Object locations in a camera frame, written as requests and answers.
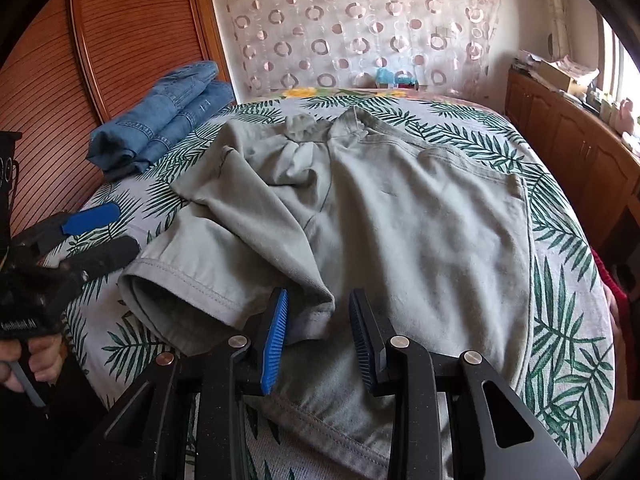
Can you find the red knit cloth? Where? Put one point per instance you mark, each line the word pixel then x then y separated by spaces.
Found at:
pixel 610 280

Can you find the leaf print bed sheet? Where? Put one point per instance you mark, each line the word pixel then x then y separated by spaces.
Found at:
pixel 565 360

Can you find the blue toy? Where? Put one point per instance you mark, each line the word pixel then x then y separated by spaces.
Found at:
pixel 387 77

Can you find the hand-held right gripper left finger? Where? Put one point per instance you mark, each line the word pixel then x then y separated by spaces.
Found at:
pixel 275 340

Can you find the wooden side cabinet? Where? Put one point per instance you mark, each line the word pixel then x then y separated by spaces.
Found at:
pixel 565 135

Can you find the circle pattern sheer curtain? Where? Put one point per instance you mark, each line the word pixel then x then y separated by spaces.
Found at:
pixel 350 25

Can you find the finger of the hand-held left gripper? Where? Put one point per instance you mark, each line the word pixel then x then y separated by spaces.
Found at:
pixel 110 252
pixel 90 217

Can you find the person's left hand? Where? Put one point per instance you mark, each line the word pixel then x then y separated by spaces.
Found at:
pixel 45 360

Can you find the pile of papers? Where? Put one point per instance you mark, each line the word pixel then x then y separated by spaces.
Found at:
pixel 580 66

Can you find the floral blanket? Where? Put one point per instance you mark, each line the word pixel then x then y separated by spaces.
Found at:
pixel 300 92

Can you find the grey pants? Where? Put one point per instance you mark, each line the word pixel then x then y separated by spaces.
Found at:
pixel 400 235

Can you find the window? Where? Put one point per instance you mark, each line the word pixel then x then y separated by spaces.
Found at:
pixel 617 60

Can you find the folded blue jeans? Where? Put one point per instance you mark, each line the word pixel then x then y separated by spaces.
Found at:
pixel 165 120

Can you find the black metal stand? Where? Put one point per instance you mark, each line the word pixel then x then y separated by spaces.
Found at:
pixel 7 185

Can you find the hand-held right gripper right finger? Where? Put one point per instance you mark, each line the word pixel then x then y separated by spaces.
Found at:
pixel 362 340

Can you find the cardboard box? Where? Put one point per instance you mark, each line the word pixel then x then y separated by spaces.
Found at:
pixel 557 76

